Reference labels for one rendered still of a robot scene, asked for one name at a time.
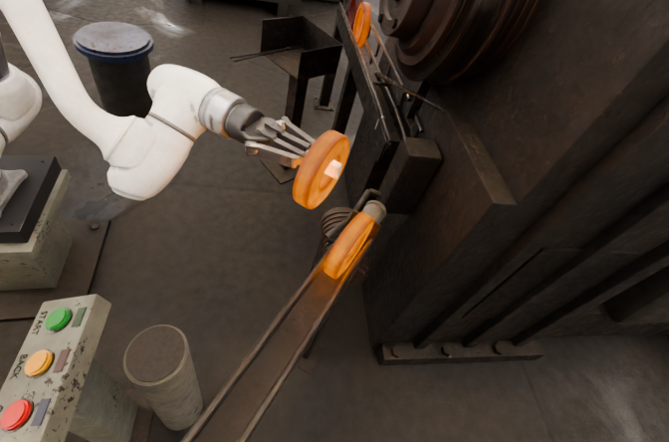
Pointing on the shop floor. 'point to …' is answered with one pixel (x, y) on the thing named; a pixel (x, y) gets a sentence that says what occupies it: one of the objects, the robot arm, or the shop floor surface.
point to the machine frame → (533, 171)
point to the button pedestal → (74, 383)
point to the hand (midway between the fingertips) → (323, 163)
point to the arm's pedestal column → (53, 269)
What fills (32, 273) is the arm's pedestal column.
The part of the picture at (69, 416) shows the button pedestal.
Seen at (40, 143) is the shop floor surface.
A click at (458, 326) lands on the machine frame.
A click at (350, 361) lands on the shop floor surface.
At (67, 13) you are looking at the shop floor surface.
